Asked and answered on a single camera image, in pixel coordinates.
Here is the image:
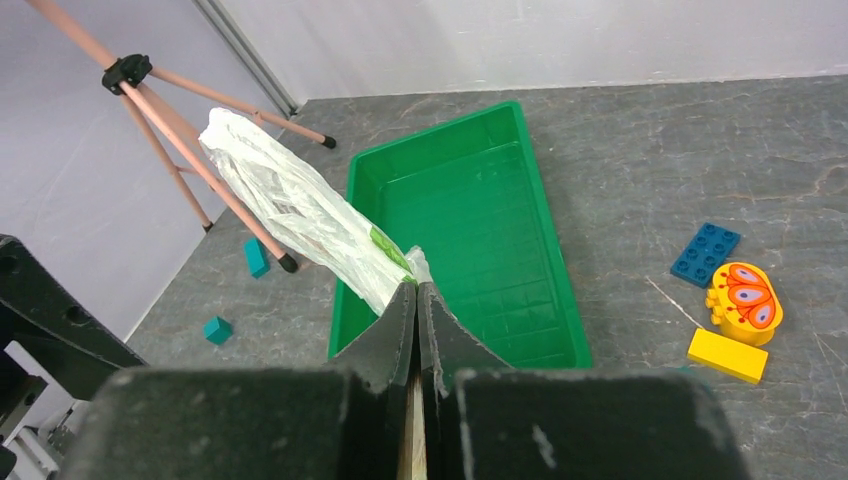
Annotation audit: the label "clear plastic bag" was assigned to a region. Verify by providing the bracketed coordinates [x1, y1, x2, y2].
[199, 107, 433, 315]

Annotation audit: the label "blue lego brick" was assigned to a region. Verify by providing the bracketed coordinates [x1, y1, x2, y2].
[670, 222, 741, 288]

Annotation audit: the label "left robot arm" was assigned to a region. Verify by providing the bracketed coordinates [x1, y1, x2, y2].
[1, 234, 148, 479]

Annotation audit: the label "teal rectangular block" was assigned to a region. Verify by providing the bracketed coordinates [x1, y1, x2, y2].
[243, 238, 270, 279]

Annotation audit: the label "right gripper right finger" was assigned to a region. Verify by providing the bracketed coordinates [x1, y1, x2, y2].
[417, 282, 749, 479]

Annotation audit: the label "small teal cube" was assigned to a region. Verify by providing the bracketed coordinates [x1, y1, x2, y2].
[203, 316, 233, 345]

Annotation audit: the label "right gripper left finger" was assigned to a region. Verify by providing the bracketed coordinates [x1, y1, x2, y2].
[60, 283, 416, 479]

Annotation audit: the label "yellow lego brick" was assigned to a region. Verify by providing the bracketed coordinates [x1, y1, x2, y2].
[687, 328, 768, 384]

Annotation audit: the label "pink tripod stand legs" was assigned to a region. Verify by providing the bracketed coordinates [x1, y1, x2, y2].
[29, 1, 336, 273]

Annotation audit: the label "green plastic tray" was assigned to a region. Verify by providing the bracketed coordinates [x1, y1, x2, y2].
[347, 101, 592, 369]

